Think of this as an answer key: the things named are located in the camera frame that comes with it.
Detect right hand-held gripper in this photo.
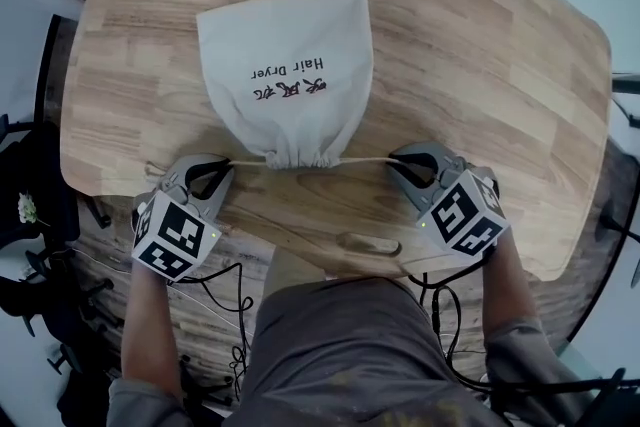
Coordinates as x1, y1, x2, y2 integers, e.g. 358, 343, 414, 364
387, 141, 512, 260

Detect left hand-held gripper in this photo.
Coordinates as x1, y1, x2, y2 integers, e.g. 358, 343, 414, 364
130, 153, 236, 285

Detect beige drawstring cord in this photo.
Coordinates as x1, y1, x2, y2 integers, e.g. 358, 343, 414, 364
143, 157, 272, 180
338, 156, 402, 165

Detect white cloth drawstring bag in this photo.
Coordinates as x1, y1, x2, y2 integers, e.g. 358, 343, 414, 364
195, 0, 376, 171

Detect person's left forearm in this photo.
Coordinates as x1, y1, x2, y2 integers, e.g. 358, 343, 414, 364
121, 258, 185, 399

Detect person's right forearm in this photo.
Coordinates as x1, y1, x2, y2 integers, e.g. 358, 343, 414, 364
478, 228, 542, 339

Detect small white flower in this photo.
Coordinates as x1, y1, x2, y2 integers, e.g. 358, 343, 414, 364
17, 192, 51, 227

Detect black office chair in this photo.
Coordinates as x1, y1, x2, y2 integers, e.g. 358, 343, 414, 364
0, 113, 129, 427

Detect person's grey shorts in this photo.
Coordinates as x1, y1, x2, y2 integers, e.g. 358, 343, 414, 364
238, 276, 501, 427

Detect black tripod stand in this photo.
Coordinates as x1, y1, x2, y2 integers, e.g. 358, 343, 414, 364
593, 198, 640, 289

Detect person's right grey sleeve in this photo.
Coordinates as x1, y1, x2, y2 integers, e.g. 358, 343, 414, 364
483, 316, 604, 427

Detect person's grey sleeve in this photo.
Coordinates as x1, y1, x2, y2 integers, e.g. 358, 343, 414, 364
483, 316, 604, 427
106, 374, 194, 427

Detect person's left grey sleeve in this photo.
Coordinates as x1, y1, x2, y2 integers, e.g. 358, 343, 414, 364
106, 374, 194, 427

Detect black tripod legs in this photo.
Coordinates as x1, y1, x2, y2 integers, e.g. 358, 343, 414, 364
487, 366, 640, 427

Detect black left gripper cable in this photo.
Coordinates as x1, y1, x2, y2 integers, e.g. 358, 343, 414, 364
175, 261, 257, 399

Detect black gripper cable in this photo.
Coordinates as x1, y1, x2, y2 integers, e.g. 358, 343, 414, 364
175, 261, 257, 399
407, 250, 497, 399

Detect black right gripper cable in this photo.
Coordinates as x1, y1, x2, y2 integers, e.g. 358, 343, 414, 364
407, 250, 497, 399

